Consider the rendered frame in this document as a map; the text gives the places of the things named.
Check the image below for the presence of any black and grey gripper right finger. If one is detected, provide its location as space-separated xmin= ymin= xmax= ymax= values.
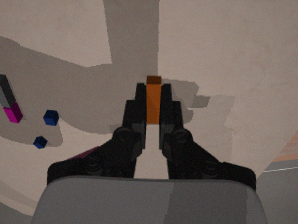
xmin=159 ymin=84 xmax=256 ymax=192

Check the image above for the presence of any pink rod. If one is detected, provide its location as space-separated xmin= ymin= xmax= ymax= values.
xmin=69 ymin=146 xmax=100 ymax=160

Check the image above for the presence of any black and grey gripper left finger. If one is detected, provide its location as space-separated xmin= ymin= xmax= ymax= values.
xmin=47 ymin=83 xmax=147 ymax=185

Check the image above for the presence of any grey rod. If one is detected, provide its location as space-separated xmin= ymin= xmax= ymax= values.
xmin=0 ymin=74 xmax=16 ymax=108

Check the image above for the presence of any orange rod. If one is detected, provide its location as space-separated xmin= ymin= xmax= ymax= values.
xmin=146 ymin=76 xmax=161 ymax=124

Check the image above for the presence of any magenta rod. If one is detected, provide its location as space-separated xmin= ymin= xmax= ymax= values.
xmin=3 ymin=102 xmax=23 ymax=124

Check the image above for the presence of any small blue cube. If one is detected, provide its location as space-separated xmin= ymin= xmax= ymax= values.
xmin=33 ymin=136 xmax=47 ymax=149
xmin=43 ymin=110 xmax=59 ymax=126

